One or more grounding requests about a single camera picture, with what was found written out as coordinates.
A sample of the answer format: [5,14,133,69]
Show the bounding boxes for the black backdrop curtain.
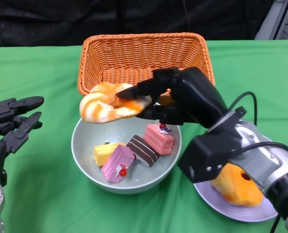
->
[0,0,275,48]

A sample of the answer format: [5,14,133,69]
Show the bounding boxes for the salmon pink cake slice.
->
[143,123,176,155]

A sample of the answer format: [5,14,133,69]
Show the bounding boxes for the chocolate brown cake slice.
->
[126,135,161,168]

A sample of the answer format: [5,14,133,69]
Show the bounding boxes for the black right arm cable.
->
[227,91,288,233]

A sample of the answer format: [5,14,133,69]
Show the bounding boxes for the striped ring bread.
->
[80,82,152,124]

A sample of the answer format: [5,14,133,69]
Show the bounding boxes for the magenta cake slice with cherry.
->
[101,144,136,184]

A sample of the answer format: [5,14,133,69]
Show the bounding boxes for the green tablecloth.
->
[0,40,288,233]

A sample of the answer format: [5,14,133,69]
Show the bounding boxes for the lavender round plate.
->
[193,134,279,223]

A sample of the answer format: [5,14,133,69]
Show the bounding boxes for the pale green bowl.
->
[71,116,183,195]

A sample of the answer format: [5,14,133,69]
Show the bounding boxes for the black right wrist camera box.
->
[177,106,248,184]

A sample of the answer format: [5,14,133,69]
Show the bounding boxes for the grey aluminium frame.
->
[254,0,288,41]

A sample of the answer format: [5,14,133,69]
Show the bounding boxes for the orange wedge bread with hole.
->
[210,163,265,207]

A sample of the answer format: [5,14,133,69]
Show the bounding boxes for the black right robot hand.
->
[116,67,229,129]

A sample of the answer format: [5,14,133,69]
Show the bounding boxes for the orange wicker basket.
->
[77,33,216,106]

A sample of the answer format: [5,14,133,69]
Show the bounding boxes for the yellow cake slice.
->
[93,142,126,167]

